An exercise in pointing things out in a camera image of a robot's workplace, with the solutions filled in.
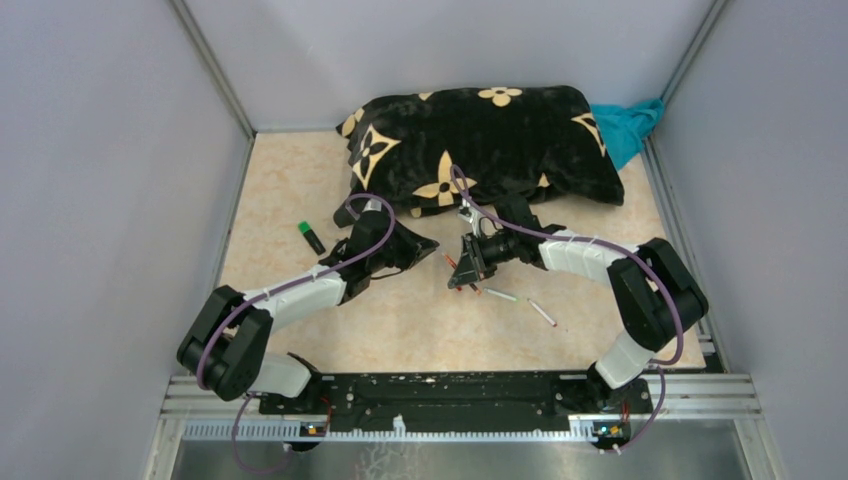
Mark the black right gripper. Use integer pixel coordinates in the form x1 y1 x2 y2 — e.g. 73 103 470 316
449 230 519 288

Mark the black marker with green tip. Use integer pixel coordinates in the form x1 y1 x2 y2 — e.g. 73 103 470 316
297 221 326 255

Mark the teal cloth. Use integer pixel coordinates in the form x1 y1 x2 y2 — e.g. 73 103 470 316
590 98 665 171

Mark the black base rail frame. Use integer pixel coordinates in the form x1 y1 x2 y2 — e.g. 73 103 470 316
160 370 763 454

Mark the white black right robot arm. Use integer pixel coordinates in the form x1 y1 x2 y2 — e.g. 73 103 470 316
448 196 709 412

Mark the red orange pen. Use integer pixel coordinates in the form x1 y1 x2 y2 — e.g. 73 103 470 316
442 252 484 296

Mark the white pen with green tip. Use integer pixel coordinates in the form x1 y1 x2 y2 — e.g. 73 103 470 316
483 287 519 302

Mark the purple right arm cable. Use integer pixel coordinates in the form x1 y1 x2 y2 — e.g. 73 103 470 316
449 164 685 455

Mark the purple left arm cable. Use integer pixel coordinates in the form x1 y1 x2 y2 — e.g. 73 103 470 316
194 192 397 477

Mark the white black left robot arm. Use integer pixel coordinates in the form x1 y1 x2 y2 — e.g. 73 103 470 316
176 210 439 414

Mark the black pillow with beige flowers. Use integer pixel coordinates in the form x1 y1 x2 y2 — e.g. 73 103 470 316
335 85 625 217

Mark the white marker with red tip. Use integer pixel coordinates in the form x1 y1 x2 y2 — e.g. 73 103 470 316
527 298 558 327

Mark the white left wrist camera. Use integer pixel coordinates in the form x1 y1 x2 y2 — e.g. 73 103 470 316
360 199 385 216

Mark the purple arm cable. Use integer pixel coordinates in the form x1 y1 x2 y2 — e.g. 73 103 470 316
449 164 685 455
194 192 397 477

